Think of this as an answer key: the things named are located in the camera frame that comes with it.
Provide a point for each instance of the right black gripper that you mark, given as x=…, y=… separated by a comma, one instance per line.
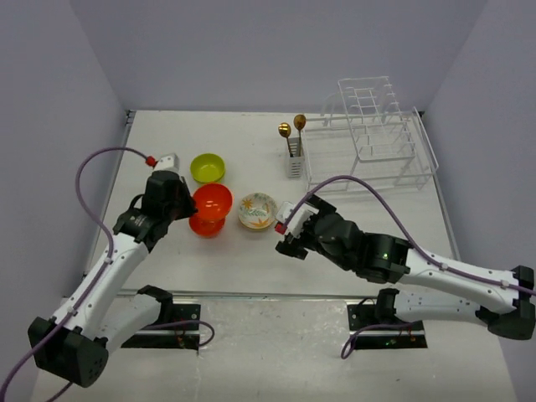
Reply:
x=296, y=246

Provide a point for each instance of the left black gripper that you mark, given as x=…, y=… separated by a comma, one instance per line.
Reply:
x=190, y=209

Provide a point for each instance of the green bowl front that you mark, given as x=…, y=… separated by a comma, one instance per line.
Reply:
x=208, y=174

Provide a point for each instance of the green bowl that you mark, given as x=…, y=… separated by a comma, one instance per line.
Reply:
x=207, y=159
x=208, y=174

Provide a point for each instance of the orange bowl back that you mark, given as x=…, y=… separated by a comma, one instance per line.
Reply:
x=213, y=202

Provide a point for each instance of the orange bowl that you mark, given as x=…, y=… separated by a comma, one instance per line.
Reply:
x=205, y=228
x=213, y=202

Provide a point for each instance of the green bowl back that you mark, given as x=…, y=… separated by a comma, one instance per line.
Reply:
x=207, y=159

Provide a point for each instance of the orange bowl front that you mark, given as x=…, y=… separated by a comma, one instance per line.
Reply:
x=205, y=228

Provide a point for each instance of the floral white bowl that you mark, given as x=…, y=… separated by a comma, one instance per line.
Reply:
x=257, y=209

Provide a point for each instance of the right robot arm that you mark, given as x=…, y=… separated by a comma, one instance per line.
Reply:
x=417, y=285

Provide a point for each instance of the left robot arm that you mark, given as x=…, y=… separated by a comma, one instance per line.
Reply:
x=75, y=343

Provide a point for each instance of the gold spoon left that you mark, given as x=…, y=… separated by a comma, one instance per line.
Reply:
x=284, y=131

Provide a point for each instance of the gold spoon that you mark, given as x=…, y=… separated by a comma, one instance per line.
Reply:
x=299, y=123
x=284, y=131

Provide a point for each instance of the gold spoon right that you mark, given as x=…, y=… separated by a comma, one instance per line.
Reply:
x=299, y=123

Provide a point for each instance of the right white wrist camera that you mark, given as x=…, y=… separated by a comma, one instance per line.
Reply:
x=295, y=226

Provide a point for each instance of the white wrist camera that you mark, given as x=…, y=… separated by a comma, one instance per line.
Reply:
x=169, y=162
x=295, y=226

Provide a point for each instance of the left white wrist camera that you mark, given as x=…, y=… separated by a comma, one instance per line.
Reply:
x=169, y=162

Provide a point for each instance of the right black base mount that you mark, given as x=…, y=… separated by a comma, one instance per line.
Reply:
x=361, y=314

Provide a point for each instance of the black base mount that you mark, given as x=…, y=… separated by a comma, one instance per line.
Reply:
x=185, y=336
x=361, y=314

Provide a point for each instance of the white wire dish rack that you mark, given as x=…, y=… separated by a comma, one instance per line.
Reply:
x=362, y=131

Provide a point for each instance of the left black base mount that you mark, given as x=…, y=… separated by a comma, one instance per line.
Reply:
x=185, y=336

